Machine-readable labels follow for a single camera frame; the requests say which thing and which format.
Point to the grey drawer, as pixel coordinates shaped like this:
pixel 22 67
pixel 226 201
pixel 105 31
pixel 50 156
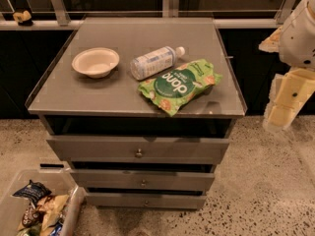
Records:
pixel 143 180
pixel 145 200
pixel 138 149

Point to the clear plastic water bottle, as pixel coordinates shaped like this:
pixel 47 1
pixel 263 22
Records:
pixel 154 62

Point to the grey middle drawer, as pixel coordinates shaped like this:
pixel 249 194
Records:
pixel 143 180

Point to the grey top drawer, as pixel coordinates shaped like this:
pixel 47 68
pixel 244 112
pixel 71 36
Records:
pixel 138 149

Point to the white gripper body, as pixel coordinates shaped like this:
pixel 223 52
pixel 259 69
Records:
pixel 299 41

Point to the small yellow black object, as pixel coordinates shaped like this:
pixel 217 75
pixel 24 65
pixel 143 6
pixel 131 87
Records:
pixel 23 18

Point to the metal railing frame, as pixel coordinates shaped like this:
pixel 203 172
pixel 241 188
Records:
pixel 227 14

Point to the grey bottom drawer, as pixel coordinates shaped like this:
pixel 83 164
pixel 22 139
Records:
pixel 145 200

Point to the brown snack bag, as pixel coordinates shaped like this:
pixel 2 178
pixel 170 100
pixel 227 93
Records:
pixel 30 217

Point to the dark blue snack bag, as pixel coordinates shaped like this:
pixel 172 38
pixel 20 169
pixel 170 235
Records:
pixel 33 191

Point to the white paper bowl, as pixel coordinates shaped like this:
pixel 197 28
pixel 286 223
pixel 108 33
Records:
pixel 96 63

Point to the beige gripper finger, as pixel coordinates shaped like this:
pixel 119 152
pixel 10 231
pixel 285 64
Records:
pixel 288 94
pixel 271 43

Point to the grey drawer cabinet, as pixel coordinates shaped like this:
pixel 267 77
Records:
pixel 69 103

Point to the yellow snack bag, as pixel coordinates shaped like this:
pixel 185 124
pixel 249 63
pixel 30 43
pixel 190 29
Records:
pixel 51 207

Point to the clear plastic bin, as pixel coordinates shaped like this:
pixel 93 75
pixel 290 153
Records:
pixel 59 182

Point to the green snack bag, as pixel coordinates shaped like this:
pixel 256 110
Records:
pixel 172 90

